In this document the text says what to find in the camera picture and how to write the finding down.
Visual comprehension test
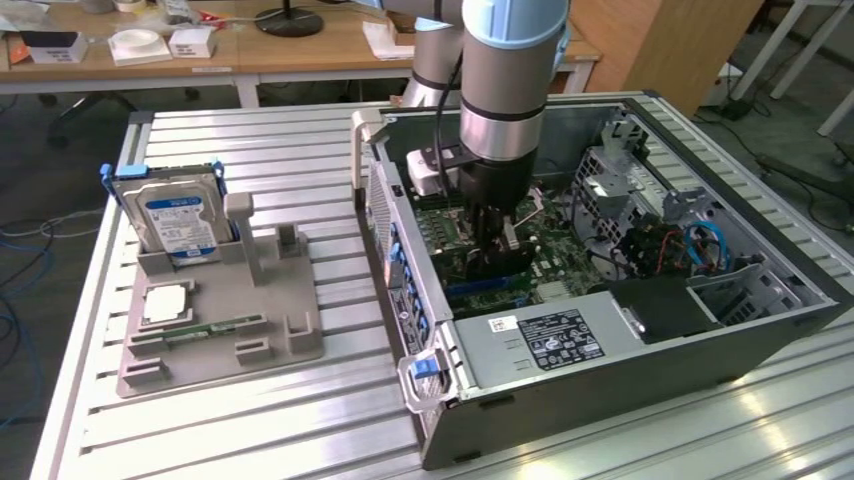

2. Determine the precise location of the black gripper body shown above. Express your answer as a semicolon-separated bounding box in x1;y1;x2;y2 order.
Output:
458;149;540;214

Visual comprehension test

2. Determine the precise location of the black low-profile graphics card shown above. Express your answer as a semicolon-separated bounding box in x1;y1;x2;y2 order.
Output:
460;219;537;285

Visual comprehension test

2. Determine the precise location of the metal socket cover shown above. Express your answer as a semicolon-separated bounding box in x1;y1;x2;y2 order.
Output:
524;185;548;226

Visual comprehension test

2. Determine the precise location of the green motherboard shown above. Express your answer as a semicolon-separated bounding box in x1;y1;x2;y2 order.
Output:
400;167;642;321

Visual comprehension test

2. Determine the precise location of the metal drive cage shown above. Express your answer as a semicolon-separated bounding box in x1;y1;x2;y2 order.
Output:
572;144;673;236

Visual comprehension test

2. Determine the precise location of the grey power supply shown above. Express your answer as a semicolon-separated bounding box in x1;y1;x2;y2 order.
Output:
437;292;660;392

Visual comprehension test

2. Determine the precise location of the white paper stack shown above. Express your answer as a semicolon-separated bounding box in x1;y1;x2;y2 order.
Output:
362;19;420;61

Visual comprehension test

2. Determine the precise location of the cardboard box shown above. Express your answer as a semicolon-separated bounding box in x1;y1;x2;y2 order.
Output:
386;7;424;35

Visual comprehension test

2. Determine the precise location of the wooden cabinet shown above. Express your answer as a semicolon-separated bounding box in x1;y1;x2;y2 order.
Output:
566;0;767;117

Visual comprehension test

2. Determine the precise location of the wooden desk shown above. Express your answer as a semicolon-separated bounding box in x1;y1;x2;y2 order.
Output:
0;0;602;96

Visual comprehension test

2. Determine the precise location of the black open PC case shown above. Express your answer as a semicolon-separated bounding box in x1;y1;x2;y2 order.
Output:
350;94;854;471

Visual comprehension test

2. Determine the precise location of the grey parts rack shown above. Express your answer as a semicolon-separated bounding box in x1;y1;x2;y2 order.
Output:
117;191;329;400

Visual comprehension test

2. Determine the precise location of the metal disk bay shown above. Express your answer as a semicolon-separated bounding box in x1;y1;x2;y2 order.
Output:
685;259;807;329

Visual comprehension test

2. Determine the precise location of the black lamp base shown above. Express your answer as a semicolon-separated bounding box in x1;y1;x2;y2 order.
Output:
255;0;326;39

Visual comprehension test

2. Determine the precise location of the hard disk with blue label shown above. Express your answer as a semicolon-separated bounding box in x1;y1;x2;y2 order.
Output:
110;173;226;266

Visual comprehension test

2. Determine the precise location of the green RAM stick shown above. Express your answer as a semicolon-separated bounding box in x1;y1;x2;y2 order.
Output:
162;319;242;342

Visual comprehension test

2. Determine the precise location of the silver CPU chip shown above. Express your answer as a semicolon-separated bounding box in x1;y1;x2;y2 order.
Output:
143;287;194;324

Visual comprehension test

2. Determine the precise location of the small white box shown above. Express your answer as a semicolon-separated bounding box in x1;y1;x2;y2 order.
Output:
167;27;219;60

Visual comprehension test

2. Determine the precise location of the blue disk caddy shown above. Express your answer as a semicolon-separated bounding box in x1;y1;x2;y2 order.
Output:
98;158;233;251

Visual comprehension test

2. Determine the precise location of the black chair base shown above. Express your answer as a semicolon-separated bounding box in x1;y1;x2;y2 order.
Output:
39;92;139;149

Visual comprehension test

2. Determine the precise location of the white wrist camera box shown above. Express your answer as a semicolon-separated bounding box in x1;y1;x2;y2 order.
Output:
405;145;469;197

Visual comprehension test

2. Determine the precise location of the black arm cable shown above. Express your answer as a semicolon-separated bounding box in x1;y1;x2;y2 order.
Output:
432;0;468;194

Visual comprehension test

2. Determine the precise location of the red wire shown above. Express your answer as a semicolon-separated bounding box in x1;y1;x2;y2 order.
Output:
656;230;677;274

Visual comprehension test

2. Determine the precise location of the blue wire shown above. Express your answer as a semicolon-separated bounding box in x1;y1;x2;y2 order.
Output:
685;219;736;275

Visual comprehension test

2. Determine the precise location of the white table frame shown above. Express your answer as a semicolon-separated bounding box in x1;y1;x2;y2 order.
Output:
730;0;854;137

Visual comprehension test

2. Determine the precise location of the grey floor cable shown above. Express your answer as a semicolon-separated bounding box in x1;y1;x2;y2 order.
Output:
0;209;113;240

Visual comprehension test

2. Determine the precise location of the blue floor cable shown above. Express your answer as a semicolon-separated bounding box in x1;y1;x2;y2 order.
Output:
0;239;59;429

